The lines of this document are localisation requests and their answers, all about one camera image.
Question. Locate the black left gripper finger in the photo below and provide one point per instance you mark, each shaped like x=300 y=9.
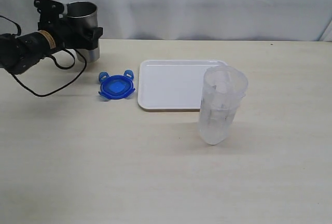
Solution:
x=93 y=34

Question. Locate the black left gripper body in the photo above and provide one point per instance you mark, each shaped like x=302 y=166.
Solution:
x=52 y=21

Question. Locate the stainless steel cup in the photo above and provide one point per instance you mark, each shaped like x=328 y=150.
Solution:
x=82 y=15

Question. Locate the blue plastic lid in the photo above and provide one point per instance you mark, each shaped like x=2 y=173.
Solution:
x=115 y=87

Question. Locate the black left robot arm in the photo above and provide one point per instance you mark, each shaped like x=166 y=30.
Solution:
x=20 y=52

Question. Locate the clear plastic container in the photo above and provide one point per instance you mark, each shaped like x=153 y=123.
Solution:
x=224 y=87

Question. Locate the white rectangular tray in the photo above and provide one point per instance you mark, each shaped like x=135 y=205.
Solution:
x=172 y=84

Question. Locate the white backdrop curtain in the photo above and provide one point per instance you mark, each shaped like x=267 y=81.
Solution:
x=306 y=20

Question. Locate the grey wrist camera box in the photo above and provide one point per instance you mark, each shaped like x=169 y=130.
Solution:
x=65 y=9

